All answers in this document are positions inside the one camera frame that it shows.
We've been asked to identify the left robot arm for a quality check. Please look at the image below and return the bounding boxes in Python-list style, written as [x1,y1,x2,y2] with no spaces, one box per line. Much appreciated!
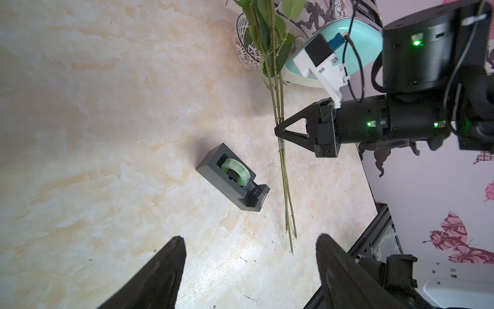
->
[101,234,493,308]

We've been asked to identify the pink rose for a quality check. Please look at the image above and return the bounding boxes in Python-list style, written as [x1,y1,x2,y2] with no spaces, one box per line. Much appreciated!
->
[250,0,296,256]
[231,0,298,240]

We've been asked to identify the white patterned bowl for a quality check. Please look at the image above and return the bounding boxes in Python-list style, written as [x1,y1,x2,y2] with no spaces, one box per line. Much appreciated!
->
[234,12,263,70]

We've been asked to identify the mint green toaster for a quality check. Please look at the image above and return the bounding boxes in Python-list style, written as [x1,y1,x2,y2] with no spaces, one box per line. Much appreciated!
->
[279,17,383,89]

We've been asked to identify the peach rose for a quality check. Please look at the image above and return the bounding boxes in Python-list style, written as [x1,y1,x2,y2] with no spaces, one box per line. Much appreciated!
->
[264,1,297,237]

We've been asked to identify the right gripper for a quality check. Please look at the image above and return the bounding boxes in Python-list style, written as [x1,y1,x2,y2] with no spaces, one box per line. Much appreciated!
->
[275,94,450,158]

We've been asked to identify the black tape dispenser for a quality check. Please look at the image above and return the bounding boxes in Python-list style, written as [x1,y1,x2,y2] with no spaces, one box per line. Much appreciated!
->
[196,144,270,212]

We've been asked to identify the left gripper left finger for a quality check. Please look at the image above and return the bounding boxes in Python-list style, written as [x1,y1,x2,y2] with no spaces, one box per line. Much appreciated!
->
[99,236,187,308]

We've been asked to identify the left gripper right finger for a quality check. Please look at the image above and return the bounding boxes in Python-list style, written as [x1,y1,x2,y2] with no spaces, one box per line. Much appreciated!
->
[316,234,403,308]

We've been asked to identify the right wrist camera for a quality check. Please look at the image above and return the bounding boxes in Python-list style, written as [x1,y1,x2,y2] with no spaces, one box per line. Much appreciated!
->
[293,33,350,109]

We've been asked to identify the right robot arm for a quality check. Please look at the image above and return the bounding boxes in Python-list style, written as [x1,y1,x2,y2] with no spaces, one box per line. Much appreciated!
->
[275,1,493,158]

